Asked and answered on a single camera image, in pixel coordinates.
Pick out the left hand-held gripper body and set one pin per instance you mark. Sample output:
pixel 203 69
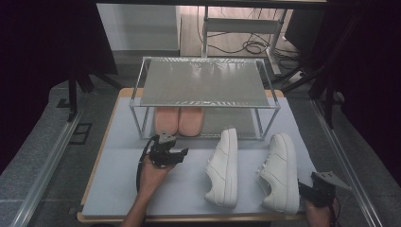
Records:
pixel 162 151

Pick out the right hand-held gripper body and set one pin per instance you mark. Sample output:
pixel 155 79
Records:
pixel 323 194

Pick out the white sneaker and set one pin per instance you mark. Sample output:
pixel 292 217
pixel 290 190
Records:
pixel 222 170
pixel 280 176

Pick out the metal shoe rack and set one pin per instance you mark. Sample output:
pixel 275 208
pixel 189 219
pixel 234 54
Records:
pixel 205 82

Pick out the person's right hand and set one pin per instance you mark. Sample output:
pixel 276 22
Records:
pixel 318 217

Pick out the person's left hand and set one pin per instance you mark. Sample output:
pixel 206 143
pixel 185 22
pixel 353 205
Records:
pixel 153 178

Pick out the black metal stand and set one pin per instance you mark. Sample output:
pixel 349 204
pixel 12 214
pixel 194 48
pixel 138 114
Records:
pixel 72 94
pixel 329 107

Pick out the white power strip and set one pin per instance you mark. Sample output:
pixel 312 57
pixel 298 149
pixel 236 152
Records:
pixel 298 77

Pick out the white cabinet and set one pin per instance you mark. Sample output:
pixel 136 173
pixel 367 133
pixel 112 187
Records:
pixel 138 28

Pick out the dark curtain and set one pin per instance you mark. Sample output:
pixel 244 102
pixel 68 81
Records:
pixel 31 63
pixel 378 78

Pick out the aluminium floor rail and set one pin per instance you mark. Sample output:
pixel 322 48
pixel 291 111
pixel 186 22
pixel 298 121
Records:
pixel 47 170
pixel 346 164

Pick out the white desk frame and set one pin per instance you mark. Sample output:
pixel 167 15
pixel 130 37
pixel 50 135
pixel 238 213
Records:
pixel 239 26

